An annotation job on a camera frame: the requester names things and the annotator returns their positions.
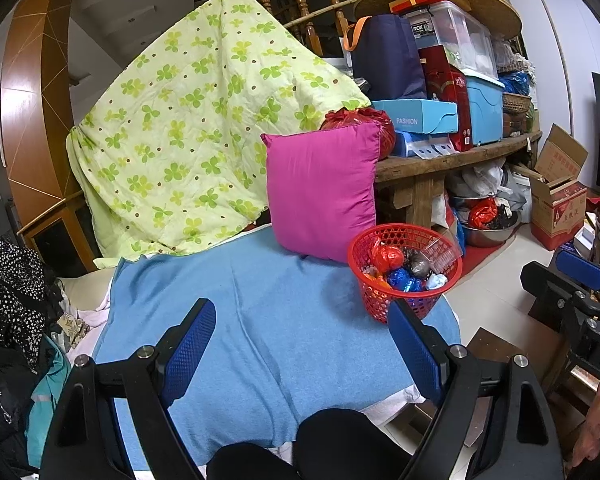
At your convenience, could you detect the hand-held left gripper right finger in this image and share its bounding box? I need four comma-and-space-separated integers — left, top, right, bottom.
387, 299, 566, 480

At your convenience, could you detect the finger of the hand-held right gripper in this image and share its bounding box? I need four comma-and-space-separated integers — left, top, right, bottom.
555, 249, 600, 293
520, 260, 600, 324

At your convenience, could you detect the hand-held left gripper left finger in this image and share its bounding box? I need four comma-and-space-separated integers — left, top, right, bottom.
40, 297, 217, 480

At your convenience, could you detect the red plastic mesh basket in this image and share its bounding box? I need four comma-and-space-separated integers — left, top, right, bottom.
348, 223, 464, 324

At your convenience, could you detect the black plastic bag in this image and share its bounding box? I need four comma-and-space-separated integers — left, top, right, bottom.
404, 250, 433, 278
495, 205, 521, 231

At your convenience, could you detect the orange-red plastic bag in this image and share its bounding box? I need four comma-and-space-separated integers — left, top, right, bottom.
371, 237, 406, 273

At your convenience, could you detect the brown cardboard box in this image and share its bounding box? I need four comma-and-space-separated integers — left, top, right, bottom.
529, 124, 590, 252

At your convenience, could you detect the light blue blanket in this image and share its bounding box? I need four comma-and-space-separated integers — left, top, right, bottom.
92, 227, 461, 466

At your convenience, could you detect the steel basin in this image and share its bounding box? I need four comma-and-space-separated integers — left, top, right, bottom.
452, 197, 523, 248

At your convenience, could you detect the brown wooden stool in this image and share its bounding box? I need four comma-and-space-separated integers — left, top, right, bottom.
465, 327, 571, 401

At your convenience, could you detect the beige patterned cloth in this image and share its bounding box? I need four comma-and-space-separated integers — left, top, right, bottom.
60, 312, 91, 351

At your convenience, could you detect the white plastic bag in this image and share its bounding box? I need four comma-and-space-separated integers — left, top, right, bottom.
460, 165, 513, 198

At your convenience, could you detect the teal garment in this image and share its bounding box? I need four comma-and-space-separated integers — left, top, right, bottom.
27, 335, 73, 466

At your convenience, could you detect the wicker basket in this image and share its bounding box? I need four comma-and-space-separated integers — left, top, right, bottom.
500, 91, 533, 116

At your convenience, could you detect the wooden base cabinet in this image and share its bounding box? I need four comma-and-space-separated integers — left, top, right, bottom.
17, 190, 98, 271

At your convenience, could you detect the blue storage bin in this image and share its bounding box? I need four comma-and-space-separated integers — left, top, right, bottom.
462, 70, 506, 148

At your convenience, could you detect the blue white printed box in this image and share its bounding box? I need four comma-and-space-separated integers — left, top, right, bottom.
394, 130, 456, 160

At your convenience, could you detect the magenta pillow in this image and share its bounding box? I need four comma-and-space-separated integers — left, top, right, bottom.
260, 121, 385, 264

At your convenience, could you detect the dark blue plastic bag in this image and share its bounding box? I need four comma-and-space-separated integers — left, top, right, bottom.
497, 71, 531, 96

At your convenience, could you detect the black puffer jacket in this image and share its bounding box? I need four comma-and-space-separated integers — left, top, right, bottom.
0, 330, 46, 476

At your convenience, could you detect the black white dotted garment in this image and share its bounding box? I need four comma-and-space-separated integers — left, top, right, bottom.
0, 240, 46, 368

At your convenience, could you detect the light blue flat box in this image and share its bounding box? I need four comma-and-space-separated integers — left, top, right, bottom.
370, 99, 458, 135

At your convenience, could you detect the red gift box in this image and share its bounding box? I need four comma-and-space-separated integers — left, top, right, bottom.
419, 45, 473, 153

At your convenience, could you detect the green clover print quilt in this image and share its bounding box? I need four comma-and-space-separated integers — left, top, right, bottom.
65, 0, 372, 263

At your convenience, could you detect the large red plastic bag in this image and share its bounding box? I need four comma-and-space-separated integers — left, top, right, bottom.
320, 106, 397, 161

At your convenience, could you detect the round wooden tabletop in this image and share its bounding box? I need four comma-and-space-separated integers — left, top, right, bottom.
352, 0, 523, 41

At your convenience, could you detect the clear storage box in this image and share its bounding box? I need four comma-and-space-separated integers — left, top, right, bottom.
402, 0, 498, 78

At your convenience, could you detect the navy tote bag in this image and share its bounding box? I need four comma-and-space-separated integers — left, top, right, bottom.
342, 15, 428, 103

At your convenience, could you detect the curved wooden pillar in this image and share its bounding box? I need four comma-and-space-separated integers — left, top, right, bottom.
0, 0, 83, 206

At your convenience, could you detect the red flat box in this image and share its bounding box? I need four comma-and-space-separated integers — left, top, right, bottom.
389, 0, 443, 15

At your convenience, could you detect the bamboo pole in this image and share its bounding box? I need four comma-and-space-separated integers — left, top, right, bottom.
280, 0, 361, 28

